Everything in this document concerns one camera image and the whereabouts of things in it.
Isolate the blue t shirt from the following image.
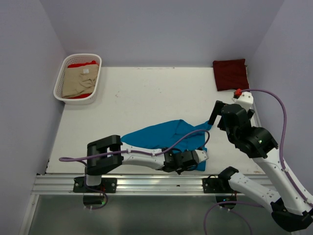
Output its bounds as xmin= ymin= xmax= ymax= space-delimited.
xmin=121 ymin=119 xmax=211 ymax=171

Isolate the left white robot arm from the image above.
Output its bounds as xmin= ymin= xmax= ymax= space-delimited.
xmin=73 ymin=135 xmax=208 ymax=193

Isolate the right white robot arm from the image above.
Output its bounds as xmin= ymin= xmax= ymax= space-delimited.
xmin=208 ymin=101 xmax=313 ymax=232

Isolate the folded dark red shirt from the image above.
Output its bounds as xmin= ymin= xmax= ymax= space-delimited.
xmin=212 ymin=59 xmax=249 ymax=92

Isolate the beige shirt in basket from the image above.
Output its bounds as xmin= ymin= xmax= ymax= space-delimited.
xmin=61 ymin=65 xmax=100 ymax=99

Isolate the white plastic basket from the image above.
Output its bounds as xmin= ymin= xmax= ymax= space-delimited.
xmin=53 ymin=53 xmax=102 ymax=105

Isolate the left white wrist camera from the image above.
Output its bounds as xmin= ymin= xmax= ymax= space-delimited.
xmin=195 ymin=150 xmax=209 ymax=163

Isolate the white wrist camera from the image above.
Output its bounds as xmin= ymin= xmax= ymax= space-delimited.
xmin=195 ymin=150 xmax=209 ymax=163
xmin=232 ymin=89 xmax=254 ymax=111

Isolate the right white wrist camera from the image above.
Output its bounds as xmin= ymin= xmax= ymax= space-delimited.
xmin=232 ymin=89 xmax=254 ymax=111

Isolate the aluminium mounting rail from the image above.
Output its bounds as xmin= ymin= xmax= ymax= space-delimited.
xmin=31 ymin=173 xmax=291 ymax=196

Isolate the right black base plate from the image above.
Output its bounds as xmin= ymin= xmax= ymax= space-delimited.
xmin=202 ymin=175 xmax=234 ymax=193

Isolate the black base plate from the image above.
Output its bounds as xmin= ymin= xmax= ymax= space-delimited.
xmin=202 ymin=175 xmax=234 ymax=193
xmin=73 ymin=176 xmax=117 ymax=193

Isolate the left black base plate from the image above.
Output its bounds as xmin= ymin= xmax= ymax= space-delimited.
xmin=73 ymin=176 xmax=117 ymax=193

